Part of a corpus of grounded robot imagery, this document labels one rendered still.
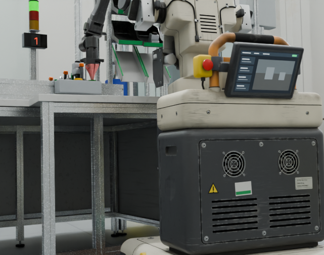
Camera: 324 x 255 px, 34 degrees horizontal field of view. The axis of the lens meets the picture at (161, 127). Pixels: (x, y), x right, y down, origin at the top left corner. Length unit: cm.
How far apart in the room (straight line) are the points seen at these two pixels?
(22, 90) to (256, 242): 127
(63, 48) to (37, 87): 404
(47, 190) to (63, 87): 53
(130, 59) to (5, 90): 80
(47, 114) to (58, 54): 434
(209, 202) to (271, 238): 26
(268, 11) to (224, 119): 266
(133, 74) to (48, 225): 102
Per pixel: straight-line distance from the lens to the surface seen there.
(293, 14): 774
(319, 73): 820
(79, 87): 248
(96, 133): 250
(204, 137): 165
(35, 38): 282
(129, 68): 287
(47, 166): 216
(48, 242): 219
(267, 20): 426
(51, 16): 657
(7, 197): 417
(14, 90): 246
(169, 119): 173
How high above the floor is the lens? 61
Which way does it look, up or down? 3 degrees up
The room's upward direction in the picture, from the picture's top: 1 degrees counter-clockwise
